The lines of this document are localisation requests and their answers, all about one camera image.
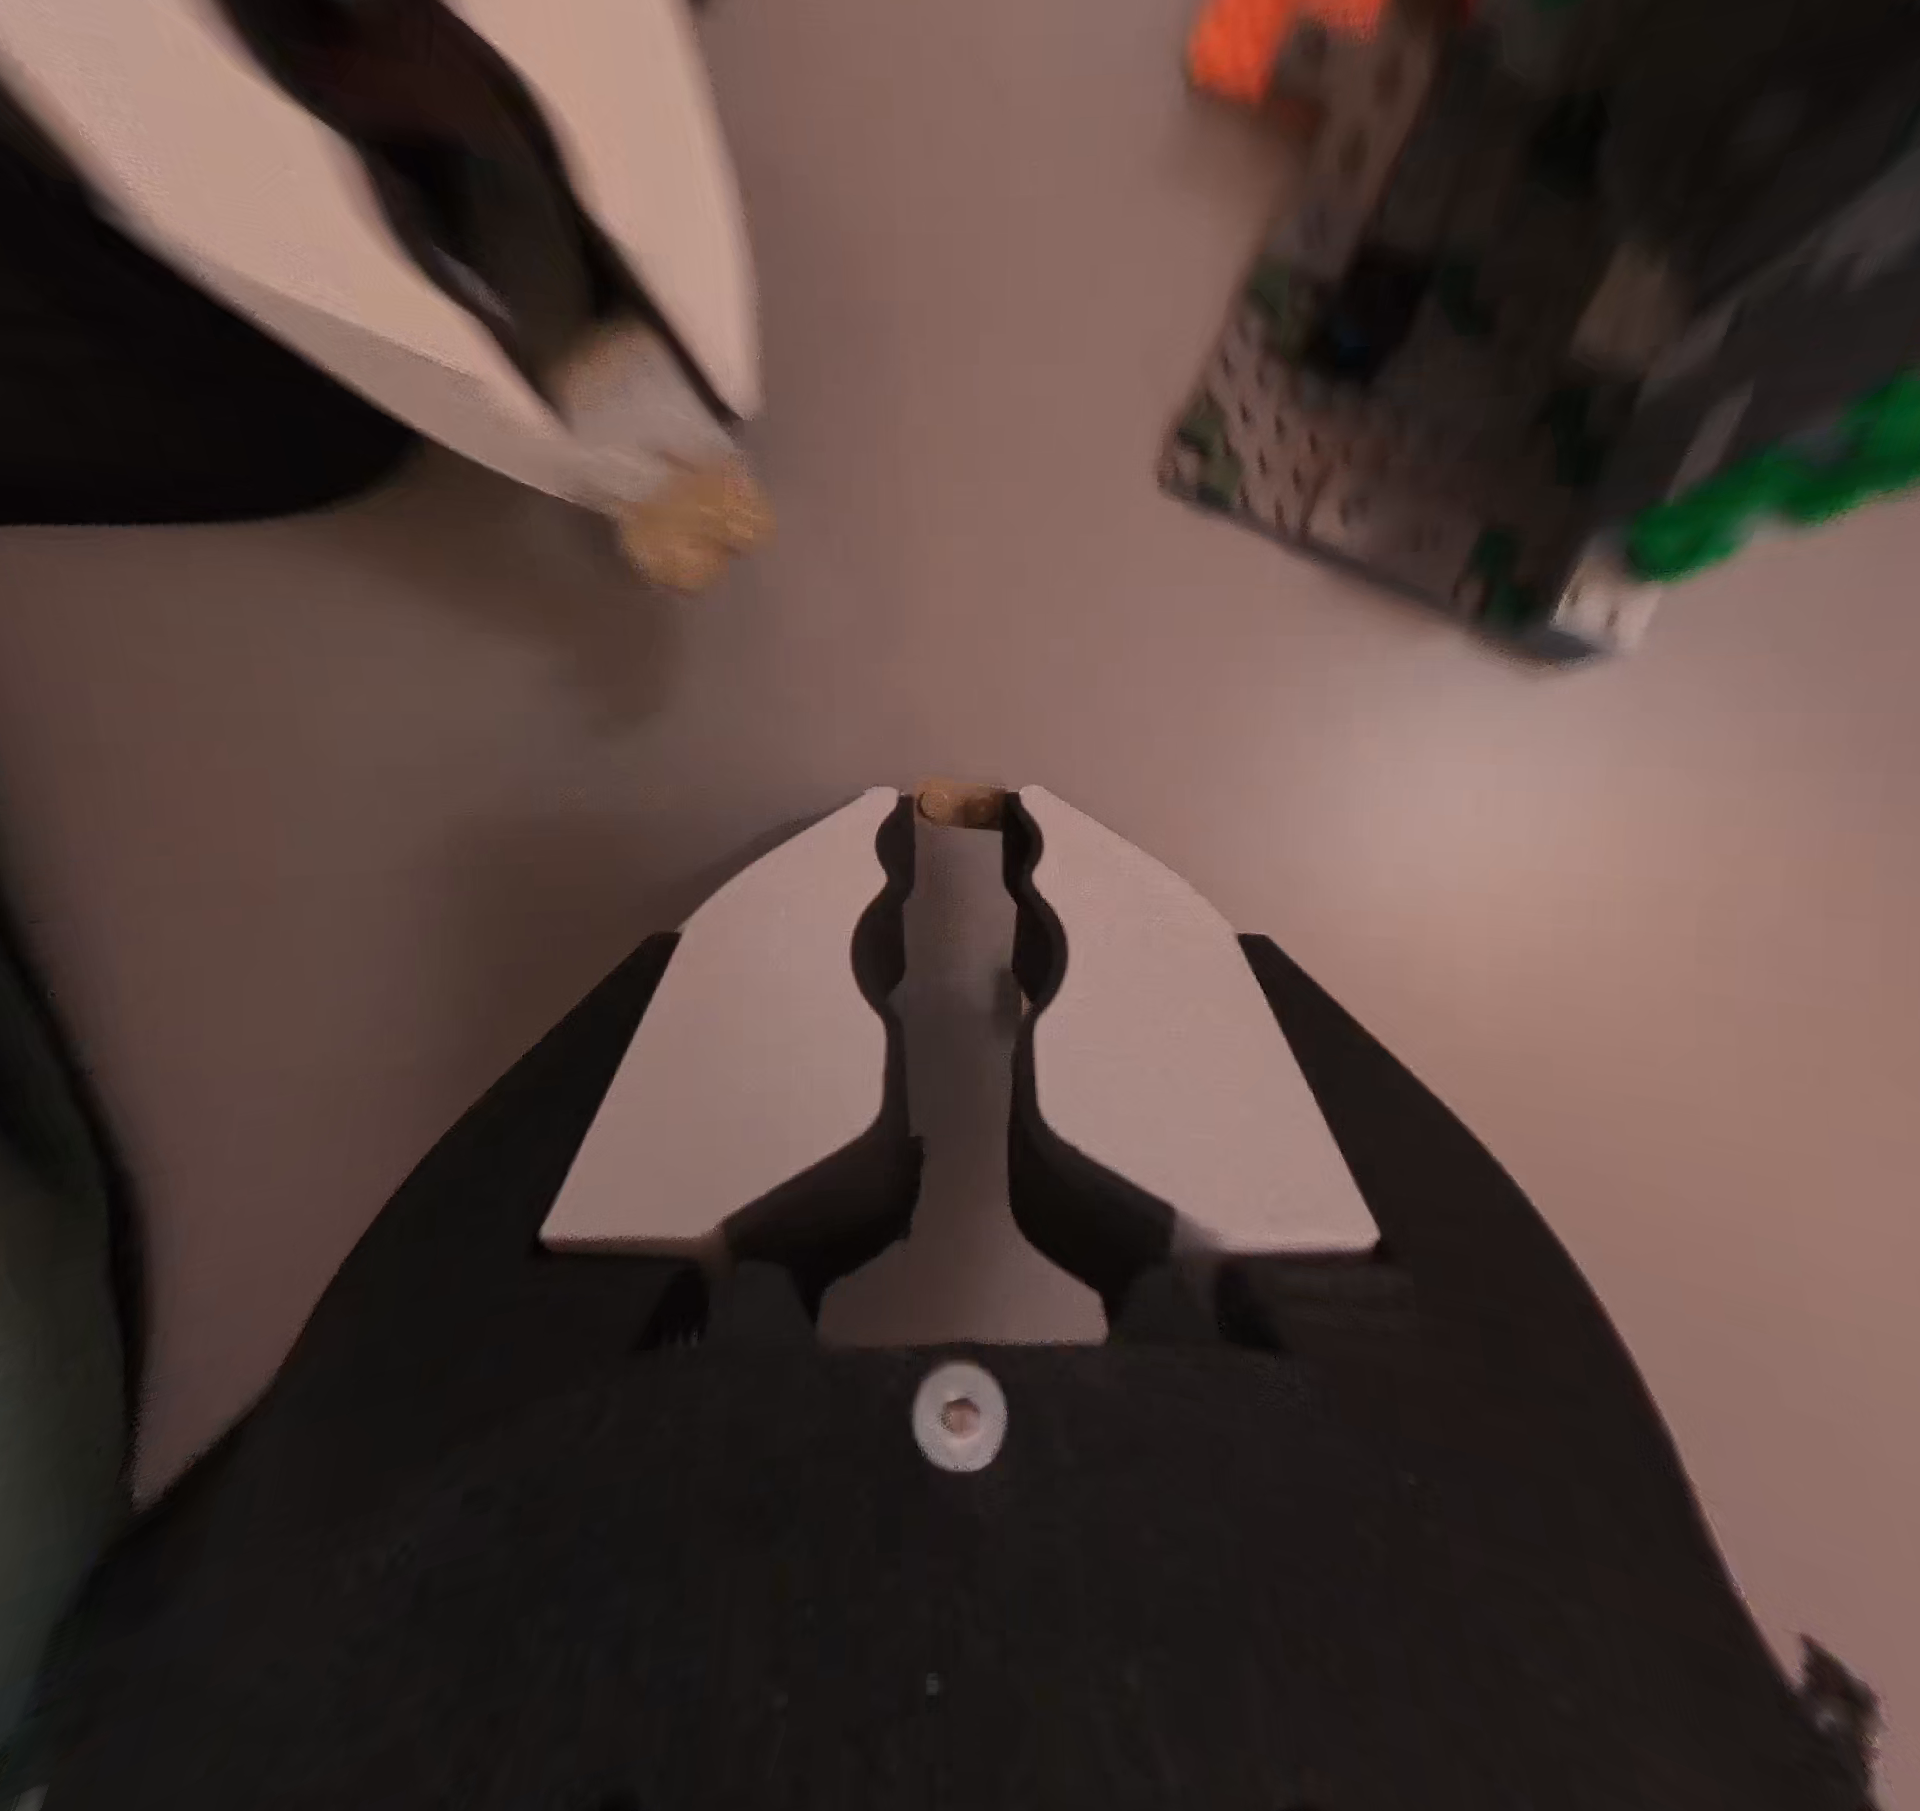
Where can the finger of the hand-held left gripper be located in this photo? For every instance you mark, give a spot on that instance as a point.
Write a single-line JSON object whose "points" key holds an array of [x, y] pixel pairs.
{"points": [[631, 86], [181, 86]]}

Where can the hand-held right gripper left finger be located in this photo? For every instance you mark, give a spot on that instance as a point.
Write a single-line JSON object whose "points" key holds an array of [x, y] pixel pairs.
{"points": [[721, 1076]]}

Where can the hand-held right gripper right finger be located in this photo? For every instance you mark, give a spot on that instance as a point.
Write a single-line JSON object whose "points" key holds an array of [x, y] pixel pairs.
{"points": [[1201, 1076]]}

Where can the small tan brick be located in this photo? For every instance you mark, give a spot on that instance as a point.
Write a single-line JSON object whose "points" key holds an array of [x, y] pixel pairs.
{"points": [[960, 804]]}

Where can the tan and grey brick column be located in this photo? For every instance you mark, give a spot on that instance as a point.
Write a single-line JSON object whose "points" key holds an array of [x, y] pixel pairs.
{"points": [[682, 528]]}

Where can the grey desk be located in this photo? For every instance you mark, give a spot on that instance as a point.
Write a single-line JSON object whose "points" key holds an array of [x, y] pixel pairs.
{"points": [[1050, 490]]}

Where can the black mesh wrist cushion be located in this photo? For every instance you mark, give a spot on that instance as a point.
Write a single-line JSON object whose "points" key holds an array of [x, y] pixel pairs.
{"points": [[151, 386]]}

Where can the dark green sweatshirt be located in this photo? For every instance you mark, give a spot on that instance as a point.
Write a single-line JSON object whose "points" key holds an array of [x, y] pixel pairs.
{"points": [[53, 1166]]}

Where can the toy brick building model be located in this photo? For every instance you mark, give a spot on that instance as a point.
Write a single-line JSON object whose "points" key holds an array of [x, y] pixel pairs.
{"points": [[1425, 416]]}

